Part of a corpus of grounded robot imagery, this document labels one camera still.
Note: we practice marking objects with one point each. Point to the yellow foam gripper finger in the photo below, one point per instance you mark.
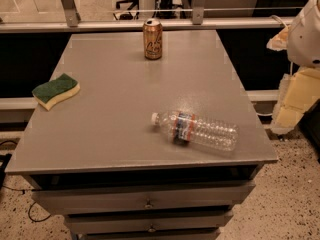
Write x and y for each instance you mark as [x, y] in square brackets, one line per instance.
[279, 41]

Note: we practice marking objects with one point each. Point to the yellow foam padded gripper finger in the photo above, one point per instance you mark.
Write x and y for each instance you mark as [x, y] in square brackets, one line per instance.
[297, 94]

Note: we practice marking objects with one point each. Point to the clear plastic water bottle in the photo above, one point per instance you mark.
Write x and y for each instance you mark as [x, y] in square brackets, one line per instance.
[188, 127]

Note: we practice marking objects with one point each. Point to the orange soda can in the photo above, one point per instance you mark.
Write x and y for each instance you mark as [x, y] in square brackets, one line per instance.
[152, 38]

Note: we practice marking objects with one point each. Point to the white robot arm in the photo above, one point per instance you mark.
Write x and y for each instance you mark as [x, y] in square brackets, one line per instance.
[303, 44]

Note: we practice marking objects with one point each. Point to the black office chair base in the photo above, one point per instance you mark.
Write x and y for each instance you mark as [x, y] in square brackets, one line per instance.
[128, 13]

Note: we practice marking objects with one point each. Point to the lower grey drawer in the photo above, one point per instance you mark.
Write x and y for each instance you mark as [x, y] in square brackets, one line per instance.
[142, 222]

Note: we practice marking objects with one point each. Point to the grey drawer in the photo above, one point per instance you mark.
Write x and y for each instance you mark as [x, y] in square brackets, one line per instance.
[142, 222]
[134, 198]

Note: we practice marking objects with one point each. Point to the upper drawer knob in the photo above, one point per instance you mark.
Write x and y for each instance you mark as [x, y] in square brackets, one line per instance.
[148, 205]

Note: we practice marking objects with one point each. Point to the drawer knob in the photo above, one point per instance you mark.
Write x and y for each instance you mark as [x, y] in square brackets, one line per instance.
[148, 205]
[151, 229]

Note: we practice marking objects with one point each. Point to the grey drawer cabinet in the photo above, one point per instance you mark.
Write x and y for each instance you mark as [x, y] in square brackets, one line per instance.
[97, 160]

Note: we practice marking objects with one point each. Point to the lower drawer knob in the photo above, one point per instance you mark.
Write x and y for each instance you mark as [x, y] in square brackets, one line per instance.
[151, 229]

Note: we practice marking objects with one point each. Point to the green and yellow sponge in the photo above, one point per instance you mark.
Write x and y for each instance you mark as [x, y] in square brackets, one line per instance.
[55, 91]

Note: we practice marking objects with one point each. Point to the upper grey drawer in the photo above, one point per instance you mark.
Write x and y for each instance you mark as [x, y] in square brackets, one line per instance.
[134, 198]

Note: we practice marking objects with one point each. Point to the metal window rail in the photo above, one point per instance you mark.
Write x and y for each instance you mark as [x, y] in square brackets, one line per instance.
[136, 25]

